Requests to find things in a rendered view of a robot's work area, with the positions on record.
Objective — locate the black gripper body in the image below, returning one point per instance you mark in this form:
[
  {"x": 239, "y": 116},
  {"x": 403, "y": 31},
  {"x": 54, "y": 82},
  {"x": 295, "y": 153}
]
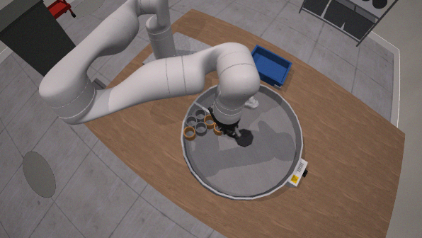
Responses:
[{"x": 228, "y": 127}]

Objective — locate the bronze bushing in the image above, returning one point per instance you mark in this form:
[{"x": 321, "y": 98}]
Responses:
[
  {"x": 215, "y": 131},
  {"x": 209, "y": 117},
  {"x": 189, "y": 128}
]

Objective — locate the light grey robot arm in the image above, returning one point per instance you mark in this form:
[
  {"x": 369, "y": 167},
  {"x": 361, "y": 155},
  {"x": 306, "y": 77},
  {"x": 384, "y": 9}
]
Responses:
[{"x": 67, "y": 89}]

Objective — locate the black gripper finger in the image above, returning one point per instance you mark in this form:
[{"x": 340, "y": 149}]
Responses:
[
  {"x": 234, "y": 134},
  {"x": 211, "y": 110}
]

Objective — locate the grey metal ring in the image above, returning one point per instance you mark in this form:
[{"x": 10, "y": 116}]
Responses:
[
  {"x": 191, "y": 118},
  {"x": 200, "y": 124},
  {"x": 200, "y": 111}
]

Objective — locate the grey round turntable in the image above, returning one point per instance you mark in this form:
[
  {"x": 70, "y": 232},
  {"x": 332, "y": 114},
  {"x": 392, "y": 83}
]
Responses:
[{"x": 268, "y": 153}]

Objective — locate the blue open crate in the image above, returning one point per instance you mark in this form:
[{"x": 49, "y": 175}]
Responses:
[{"x": 271, "y": 67}]

